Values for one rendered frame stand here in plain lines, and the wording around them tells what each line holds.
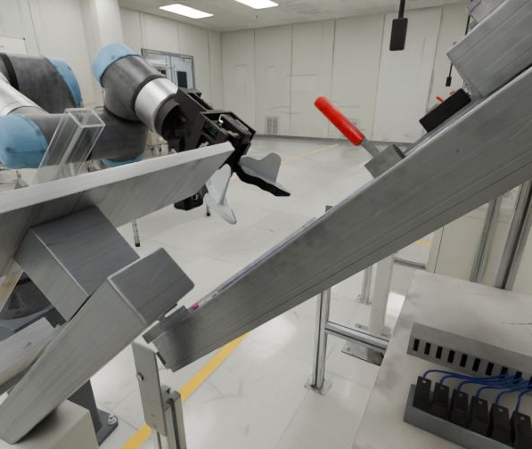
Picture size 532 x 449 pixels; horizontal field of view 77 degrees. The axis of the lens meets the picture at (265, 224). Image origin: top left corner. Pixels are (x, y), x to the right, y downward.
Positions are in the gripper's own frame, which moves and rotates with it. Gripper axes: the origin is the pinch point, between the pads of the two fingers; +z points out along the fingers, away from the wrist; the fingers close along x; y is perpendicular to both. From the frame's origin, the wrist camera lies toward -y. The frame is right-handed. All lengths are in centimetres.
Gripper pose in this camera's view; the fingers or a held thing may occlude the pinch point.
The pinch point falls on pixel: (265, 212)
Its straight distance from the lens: 47.0
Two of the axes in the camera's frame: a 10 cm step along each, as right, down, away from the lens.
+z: 7.3, 6.5, -2.2
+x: 5.1, -3.0, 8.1
